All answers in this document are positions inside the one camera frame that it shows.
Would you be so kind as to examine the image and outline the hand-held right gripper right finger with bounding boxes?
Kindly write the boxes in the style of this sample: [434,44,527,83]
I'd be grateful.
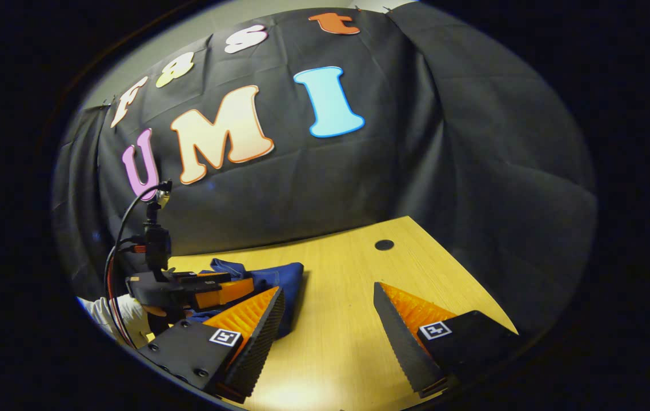
[374,281,520,399]

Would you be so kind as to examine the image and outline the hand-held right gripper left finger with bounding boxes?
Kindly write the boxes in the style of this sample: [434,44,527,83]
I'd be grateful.
[138,285,287,404]

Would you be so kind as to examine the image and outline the blue denim jeans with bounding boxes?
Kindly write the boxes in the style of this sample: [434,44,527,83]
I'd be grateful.
[188,258,305,339]

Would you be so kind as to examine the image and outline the black backdrop cloth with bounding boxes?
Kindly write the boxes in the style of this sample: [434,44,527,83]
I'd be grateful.
[51,3,599,337]

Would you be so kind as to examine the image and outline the red cable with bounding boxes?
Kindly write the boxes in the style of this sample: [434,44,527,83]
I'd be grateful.
[107,245,149,343]

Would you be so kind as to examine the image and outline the black cable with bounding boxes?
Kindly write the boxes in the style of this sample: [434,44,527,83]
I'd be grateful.
[104,182,161,348]

